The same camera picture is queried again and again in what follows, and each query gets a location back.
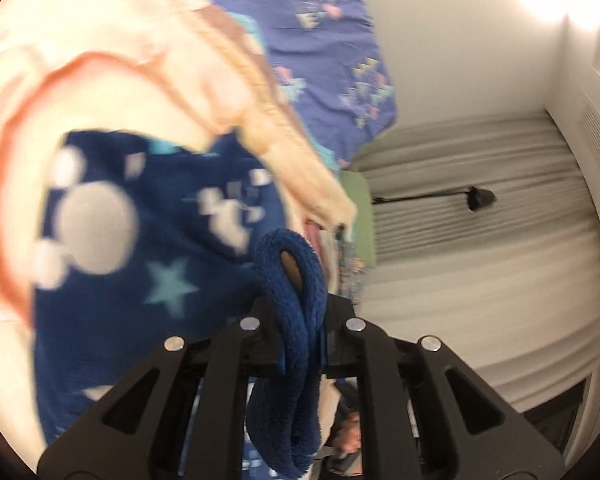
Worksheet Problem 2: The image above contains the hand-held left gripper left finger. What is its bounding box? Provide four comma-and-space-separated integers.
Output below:
36, 297, 286, 480

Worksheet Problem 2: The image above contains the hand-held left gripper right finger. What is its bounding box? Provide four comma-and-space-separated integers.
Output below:
322, 294, 567, 480

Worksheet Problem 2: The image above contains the navy star-print fleece garment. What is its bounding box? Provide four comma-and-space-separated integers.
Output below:
30, 130, 331, 480

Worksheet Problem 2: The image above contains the stack of folded clothes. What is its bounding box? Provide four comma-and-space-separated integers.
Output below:
305, 220, 366, 311

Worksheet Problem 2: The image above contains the grey pleated curtain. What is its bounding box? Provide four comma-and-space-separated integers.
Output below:
352, 117, 600, 411

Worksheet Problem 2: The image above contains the green pillow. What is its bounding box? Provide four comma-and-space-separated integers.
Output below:
340, 170, 379, 267

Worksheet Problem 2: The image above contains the black floor lamp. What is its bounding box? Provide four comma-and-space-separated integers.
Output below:
370, 186, 499, 214

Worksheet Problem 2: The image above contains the blue tree-print sheet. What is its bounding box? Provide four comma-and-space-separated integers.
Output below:
170, 0, 399, 171

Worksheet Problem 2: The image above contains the cream bear-print blanket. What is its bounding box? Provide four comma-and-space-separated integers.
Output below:
0, 0, 357, 461

